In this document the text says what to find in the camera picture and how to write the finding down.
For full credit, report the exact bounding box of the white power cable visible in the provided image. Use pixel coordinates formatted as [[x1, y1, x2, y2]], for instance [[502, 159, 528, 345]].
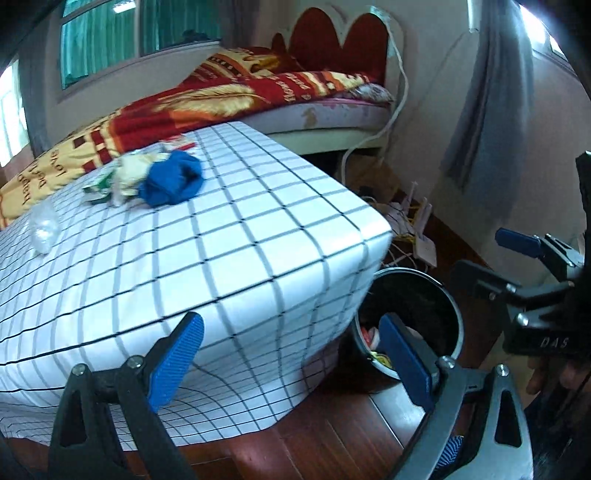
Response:
[[342, 9, 409, 185]]

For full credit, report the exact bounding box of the grey blue curtain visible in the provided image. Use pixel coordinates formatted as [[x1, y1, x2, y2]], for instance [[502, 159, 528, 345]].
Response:
[[441, 0, 541, 190]]

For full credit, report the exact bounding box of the black plastic bucket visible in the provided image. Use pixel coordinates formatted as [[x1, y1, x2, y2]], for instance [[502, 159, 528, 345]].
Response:
[[351, 268, 463, 394]]

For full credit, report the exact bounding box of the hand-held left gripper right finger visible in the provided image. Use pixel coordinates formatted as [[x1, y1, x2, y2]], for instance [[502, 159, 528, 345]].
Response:
[[378, 313, 536, 480]]

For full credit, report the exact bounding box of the green white milk carton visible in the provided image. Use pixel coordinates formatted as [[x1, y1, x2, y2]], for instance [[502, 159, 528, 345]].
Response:
[[83, 168, 121, 206]]

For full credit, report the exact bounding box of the white bed with red headboard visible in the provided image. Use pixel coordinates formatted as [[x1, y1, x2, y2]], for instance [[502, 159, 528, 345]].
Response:
[[0, 0, 409, 229]]

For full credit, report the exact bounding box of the person's right hand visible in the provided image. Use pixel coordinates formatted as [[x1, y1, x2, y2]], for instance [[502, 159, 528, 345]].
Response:
[[526, 354, 578, 397]]

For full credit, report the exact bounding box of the grey stained mattress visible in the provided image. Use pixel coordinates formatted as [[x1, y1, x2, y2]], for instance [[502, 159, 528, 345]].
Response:
[[249, 95, 393, 132]]

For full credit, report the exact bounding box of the grey floral pillow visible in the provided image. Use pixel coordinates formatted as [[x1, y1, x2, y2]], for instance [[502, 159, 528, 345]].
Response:
[[344, 83, 393, 103]]

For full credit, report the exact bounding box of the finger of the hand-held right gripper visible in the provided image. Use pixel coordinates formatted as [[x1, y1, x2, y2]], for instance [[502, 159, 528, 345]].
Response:
[[495, 227, 583, 282], [450, 259, 575, 326]]

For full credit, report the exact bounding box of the table with white grid cloth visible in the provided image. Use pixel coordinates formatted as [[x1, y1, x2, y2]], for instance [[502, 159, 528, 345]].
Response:
[[0, 121, 394, 448]]

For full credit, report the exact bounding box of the clear plastic bag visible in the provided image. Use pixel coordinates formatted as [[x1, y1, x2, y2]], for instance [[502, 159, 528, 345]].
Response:
[[28, 200, 61, 256]]

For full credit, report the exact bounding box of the window with green curtain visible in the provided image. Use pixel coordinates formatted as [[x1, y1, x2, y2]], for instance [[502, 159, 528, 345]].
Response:
[[60, 0, 222, 90]]

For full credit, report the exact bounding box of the red yellow printed blanket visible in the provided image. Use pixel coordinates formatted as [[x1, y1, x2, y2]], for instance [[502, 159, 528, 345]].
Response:
[[0, 46, 386, 229]]

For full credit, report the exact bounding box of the blue striped slipper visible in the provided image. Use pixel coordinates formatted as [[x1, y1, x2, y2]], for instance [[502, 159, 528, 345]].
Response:
[[434, 436, 465, 472]]

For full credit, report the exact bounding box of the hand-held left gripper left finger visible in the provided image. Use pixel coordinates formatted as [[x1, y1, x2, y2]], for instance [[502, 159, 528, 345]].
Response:
[[48, 311, 206, 480]]

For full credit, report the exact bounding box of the white router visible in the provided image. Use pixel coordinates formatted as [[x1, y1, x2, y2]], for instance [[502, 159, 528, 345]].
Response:
[[406, 182, 437, 268]]

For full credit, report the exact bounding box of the red white milk carton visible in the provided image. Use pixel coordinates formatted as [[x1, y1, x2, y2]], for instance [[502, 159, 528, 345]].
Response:
[[157, 134, 199, 153]]

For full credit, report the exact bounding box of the cream and green cloth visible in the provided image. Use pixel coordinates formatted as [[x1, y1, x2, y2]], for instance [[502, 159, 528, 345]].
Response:
[[108, 152, 169, 206]]

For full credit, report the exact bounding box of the brown cardboard box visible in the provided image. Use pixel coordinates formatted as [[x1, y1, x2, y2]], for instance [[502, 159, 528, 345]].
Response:
[[348, 157, 407, 204]]

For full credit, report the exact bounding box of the blue crumpled cloth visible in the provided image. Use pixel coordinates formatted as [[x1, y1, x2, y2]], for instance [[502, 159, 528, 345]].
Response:
[[139, 151, 204, 208]]

